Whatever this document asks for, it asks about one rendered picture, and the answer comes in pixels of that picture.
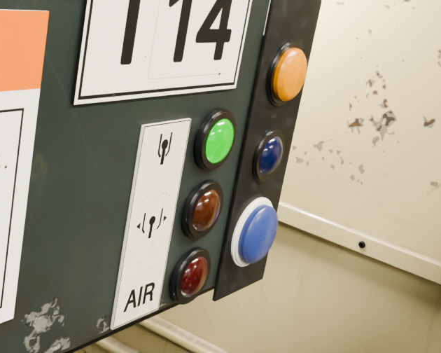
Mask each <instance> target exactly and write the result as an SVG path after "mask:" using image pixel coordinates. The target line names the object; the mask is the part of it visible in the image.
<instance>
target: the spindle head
mask: <svg viewBox="0 0 441 353"><path fill-rule="evenodd" d="M269 3H270V0H252V3H251V10H250V14H249V18H248V25H247V29H246V36H245V40H244V47H243V51H242V56H241V62H240V67H239V73H238V78H237V84H236V88H231V89H224V90H211V91H204V92H190V93H183V94H176V95H163V96H156V97H143V98H136V99H123V100H116V101H108V102H95V103H88V104H75V105H74V104H71V97H72V91H73V85H74V75H75V69H76V58H77V53H78V42H79V36H80V31H81V20H82V14H83V4H84V0H0V9H3V10H28V11H49V17H48V28H47V34H46V41H45V52H44V59H43V71H42V77H41V88H40V95H39V101H38V113H37V119H36V130H35V137H34V148H33V155H32V161H31V172H30V179H29V190H28V196H27V208H26V214H25V221H24V232H23V238H22V250H21V257H20V268H19V275H18V281H17V292H16V299H15V310H14V316H13V319H10V320H8V321H5V322H3V323H0V353H74V352H76V351H78V350H80V349H83V348H84V347H87V346H89V345H91V344H93V343H96V342H98V341H100V340H103V339H105V338H107V337H109V336H111V335H113V334H115V333H118V332H120V331H122V330H125V329H126V328H129V327H131V326H133V325H135V324H138V323H140V322H142V321H144V320H147V319H149V318H151V317H154V316H155V315H157V314H159V313H162V312H164V311H166V310H169V309H171V308H173V307H176V306H177V305H180V304H178V303H176V302H175V301H174V300H173V299H172V297H171V293H170V281H171V277H172V273H173V271H174V268H175V267H176V264H177V263H178V261H179V260H180V258H181V257H182V255H184V253H185V252H187V251H188V250H190V249H192V248H194V247H201V248H204V249H206V250H207V251H208V252H209V255H210V259H211V270H210V273H209V278H208V280H207V282H206V284H205V286H204V288H203V290H202V291H201V293H200V294H199V296H200V295H202V294H203V293H206V292H208V291H210V290H213V289H214V287H215V283H216V277H217V273H218V266H219V262H220V258H221V252H222V248H223V241H224V237H225V230H226V226H227V222H228V215H229V211H230V205H231V201H232V194H233V190H234V186H235V179H236V175H237V169H238V164H239V158H240V154H241V150H242V144H243V139H244V133H245V129H246V122H247V118H248V114H249V107H250V103H251V97H252V93H253V86H254V82H255V78H256V72H257V68H258V60H259V57H260V50H261V46H262V42H263V32H264V28H265V22H266V17H267V11H268V7H269ZM216 109H225V110H228V111H230V112H231V113H232V114H233V116H234V119H235V122H236V126H237V134H236V139H235V142H234V146H233V148H232V151H231V153H230V155H229V156H228V158H227V160H226V161H225V162H224V163H223V164H222V165H221V166H220V167H218V168H216V169H214V170H210V171H209V170H205V169H202V168H201V167H200V166H199V165H198V164H197V161H196V159H195V139H196V136H197V132H198V130H199V128H200V125H201V124H202V122H203V121H204V119H205V118H206V117H207V116H208V115H209V114H210V113H211V112H213V111H215V110H216ZM184 118H190V119H191V123H190V130H189V135H188V143H187V146H186V151H185V159H184V163H183V171H182V175H181V182H180V187H179V192H178V199H177V203H176V211H175V215H174V223H173V228H172V232H171V239H170V244H169V251H168V256H167V263H166V268H165V272H164V279H163V284H162V292H161V296H160V304H159V308H158V310H156V311H154V312H151V313H149V314H147V315H144V316H142V317H140V318H138V319H135V320H134V321H131V322H129V323H127V324H124V325H122V326H119V327H118V328H115V329H113V330H112V329H110V325H111V317H112V311H113V304H114V298H115V294H116V285H117V280H118V272H119V267H120V258H121V253H122V248H123V240H124V235H125V226H126V222H127V213H128V209H129V203H130V195H131V190H132V182H133V177H134V168H135V164H136V158H137V150H138V145H139V137H140V132H141V125H145V124H151V123H159V122H165V121H170V120H179V119H184ZM208 179H210V180H213V181H216V182H218V183H219V184H220V186H221V188H222V191H223V208H222V211H221V213H220V216H219V219H218V221H217V222H216V224H215V226H214V227H213V229H212V230H211V231H210V232H209V233H208V234H207V235H205V236H204V237H202V238H200V239H197V240H195V239H193V238H190V237H188V236H187V235H186V234H185V233H184V231H183V226H182V213H183V208H184V205H185V203H186V200H187V199H188V196H189V195H190V193H191V192H192V190H193V189H194V188H195V187H196V186H197V185H198V184H200V183H201V182H203V181H205V180H208Z"/></svg>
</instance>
